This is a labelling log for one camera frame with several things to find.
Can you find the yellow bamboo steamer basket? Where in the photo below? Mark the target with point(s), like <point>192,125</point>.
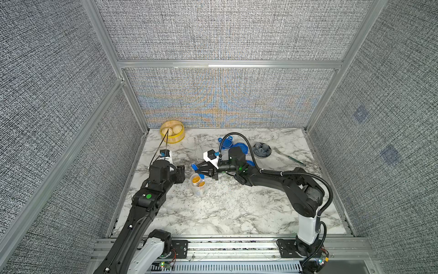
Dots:
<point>172,131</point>

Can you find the right cream dumpling bun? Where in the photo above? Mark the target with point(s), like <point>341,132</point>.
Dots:
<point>177,129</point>

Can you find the blue lid back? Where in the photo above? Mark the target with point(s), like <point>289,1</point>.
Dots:
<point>226,143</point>

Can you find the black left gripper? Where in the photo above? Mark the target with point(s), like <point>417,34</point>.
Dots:
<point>179,173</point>

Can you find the blue lid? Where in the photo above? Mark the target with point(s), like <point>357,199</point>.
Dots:
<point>226,143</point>
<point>250,163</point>
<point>243,147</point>

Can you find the blue toothbrush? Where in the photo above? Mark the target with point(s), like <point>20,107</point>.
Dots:
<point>197,170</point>

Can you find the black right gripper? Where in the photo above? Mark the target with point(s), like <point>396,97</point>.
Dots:
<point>213,171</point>

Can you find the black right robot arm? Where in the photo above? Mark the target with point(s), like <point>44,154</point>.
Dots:
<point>309,194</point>

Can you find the clear plastic container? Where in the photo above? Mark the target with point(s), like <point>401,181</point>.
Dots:
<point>198,191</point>

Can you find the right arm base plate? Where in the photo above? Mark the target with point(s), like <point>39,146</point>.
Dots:
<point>290,249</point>

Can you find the aluminium front rail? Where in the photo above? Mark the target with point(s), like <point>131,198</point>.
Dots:
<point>260,254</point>

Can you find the green handled utensil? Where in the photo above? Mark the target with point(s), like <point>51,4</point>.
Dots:
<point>288,156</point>

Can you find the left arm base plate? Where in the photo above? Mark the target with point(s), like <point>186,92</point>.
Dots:
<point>174,249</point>

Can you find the orange cap bottle three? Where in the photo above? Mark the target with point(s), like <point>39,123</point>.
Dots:
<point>195,179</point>

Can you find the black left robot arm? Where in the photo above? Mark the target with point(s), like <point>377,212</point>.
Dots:
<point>145,206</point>

